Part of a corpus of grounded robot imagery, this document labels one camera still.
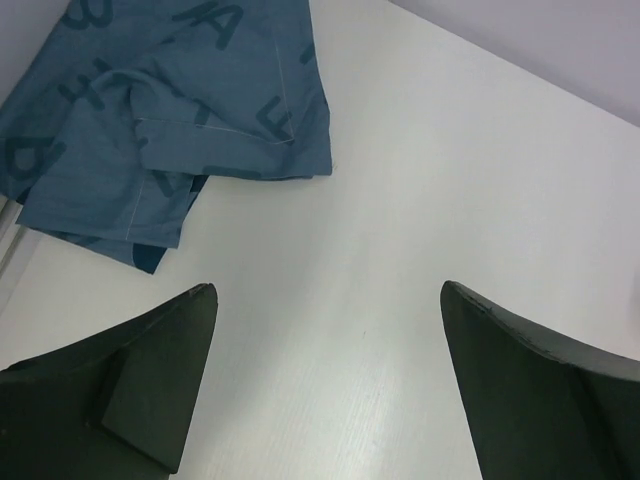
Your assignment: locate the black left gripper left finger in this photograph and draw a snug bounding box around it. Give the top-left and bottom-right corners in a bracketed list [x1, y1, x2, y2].
[1, 284, 218, 479]

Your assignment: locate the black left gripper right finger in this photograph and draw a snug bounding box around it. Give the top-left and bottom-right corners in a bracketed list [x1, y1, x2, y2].
[440, 281, 639, 479]

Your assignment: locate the blue letter-print placemat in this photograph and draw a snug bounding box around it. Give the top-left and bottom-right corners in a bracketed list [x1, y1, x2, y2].
[1, 1, 333, 274]

